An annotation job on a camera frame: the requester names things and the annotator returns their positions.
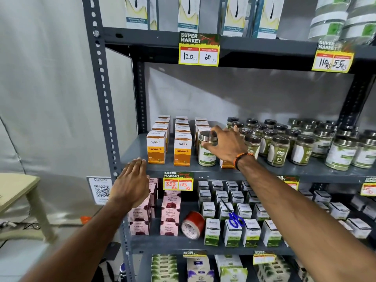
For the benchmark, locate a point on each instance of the stack of white green tubs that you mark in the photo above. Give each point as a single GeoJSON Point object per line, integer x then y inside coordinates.
{"type": "Point", "coordinates": [340, 20]}

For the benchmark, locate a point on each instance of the group of dark-lidded powder jars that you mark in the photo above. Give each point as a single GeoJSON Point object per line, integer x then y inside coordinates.
{"type": "Point", "coordinates": [277, 152]}

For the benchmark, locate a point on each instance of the white leaf print box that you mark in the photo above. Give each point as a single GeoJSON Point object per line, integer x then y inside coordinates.
{"type": "Point", "coordinates": [232, 270]}

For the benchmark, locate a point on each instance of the blue bottle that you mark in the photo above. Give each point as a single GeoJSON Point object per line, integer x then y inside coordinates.
{"type": "Point", "coordinates": [122, 271]}

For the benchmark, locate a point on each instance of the person's right hand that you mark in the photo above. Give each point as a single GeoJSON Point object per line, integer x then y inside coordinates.
{"type": "Point", "coordinates": [229, 146]}

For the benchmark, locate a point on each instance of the white power strip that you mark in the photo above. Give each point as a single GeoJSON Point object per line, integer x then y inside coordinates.
{"type": "Point", "coordinates": [8, 224]}

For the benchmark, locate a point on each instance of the orange black beaded wristband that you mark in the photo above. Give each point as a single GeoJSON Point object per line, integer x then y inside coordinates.
{"type": "Point", "coordinates": [241, 158]}

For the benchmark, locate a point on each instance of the yellow price tag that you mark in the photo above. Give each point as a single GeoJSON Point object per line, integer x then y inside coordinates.
{"type": "Point", "coordinates": [199, 51]}
{"type": "Point", "coordinates": [333, 58]}
{"type": "Point", "coordinates": [194, 254]}
{"type": "Point", "coordinates": [369, 187]}
{"type": "Point", "coordinates": [264, 257]}
{"type": "Point", "coordinates": [290, 182]}
{"type": "Point", "coordinates": [178, 181]}

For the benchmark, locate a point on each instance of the white purple box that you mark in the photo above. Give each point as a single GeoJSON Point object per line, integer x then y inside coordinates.
{"type": "Point", "coordinates": [199, 270]}

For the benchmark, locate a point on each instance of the black bag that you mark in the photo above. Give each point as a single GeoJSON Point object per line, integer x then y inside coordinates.
{"type": "Point", "coordinates": [110, 255]}

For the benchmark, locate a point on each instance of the stack of flat green boxes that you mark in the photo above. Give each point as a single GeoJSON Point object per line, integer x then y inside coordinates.
{"type": "Point", "coordinates": [164, 268]}

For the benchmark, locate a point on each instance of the beige wooden table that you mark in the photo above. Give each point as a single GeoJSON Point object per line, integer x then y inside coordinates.
{"type": "Point", "coordinates": [17, 187]}

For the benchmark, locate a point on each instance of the person's left forearm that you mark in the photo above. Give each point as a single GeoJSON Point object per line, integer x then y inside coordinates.
{"type": "Point", "coordinates": [79, 246]}

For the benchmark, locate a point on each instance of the person's right thumb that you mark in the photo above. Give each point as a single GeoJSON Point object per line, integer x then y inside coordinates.
{"type": "Point", "coordinates": [209, 147]}

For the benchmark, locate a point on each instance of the rows of orange white boxes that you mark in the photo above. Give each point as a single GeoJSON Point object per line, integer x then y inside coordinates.
{"type": "Point", "coordinates": [155, 149]}

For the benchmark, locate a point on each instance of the person's left hand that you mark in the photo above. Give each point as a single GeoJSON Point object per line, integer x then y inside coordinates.
{"type": "Point", "coordinates": [129, 186]}

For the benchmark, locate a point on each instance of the red tape roll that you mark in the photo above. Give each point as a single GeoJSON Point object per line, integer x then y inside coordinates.
{"type": "Point", "coordinates": [192, 226]}

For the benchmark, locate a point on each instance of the rows of white green boxes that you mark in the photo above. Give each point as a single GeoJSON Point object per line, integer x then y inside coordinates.
{"type": "Point", "coordinates": [213, 229]}

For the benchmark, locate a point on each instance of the group of large silver-lidded jars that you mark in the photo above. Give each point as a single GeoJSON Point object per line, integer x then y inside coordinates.
{"type": "Point", "coordinates": [340, 152]}

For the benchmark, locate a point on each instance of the rows of white grey boxes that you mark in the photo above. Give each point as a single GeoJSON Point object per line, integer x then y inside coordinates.
{"type": "Point", "coordinates": [339, 209]}

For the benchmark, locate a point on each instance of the stack of pink boxes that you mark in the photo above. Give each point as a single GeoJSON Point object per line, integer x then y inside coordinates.
{"type": "Point", "coordinates": [170, 212]}

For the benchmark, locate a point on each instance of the orange object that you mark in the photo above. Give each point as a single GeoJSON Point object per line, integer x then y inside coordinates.
{"type": "Point", "coordinates": [85, 219]}

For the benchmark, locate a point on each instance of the green label jar silver lid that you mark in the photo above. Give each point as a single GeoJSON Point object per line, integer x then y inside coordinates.
{"type": "Point", "coordinates": [206, 154]}

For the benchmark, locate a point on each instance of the person's right forearm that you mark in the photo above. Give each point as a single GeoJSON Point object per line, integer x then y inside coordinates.
{"type": "Point", "coordinates": [299, 220]}

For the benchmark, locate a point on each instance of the tall white blue box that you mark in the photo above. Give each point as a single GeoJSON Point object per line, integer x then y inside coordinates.
{"type": "Point", "coordinates": [235, 16]}
{"type": "Point", "coordinates": [137, 11]}
{"type": "Point", "coordinates": [268, 17]}
{"type": "Point", "coordinates": [189, 13]}
{"type": "Point", "coordinates": [153, 13]}

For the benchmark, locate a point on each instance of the white code sign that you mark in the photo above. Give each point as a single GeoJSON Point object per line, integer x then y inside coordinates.
{"type": "Point", "coordinates": [100, 190]}

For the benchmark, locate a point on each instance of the pile of green print boxes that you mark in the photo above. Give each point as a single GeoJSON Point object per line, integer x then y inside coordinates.
{"type": "Point", "coordinates": [273, 271]}

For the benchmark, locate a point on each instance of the grey metal shelving rack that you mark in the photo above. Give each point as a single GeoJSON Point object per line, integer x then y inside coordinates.
{"type": "Point", "coordinates": [101, 93]}

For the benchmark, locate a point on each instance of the person's left fingers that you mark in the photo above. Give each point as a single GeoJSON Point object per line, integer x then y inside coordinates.
{"type": "Point", "coordinates": [137, 165]}

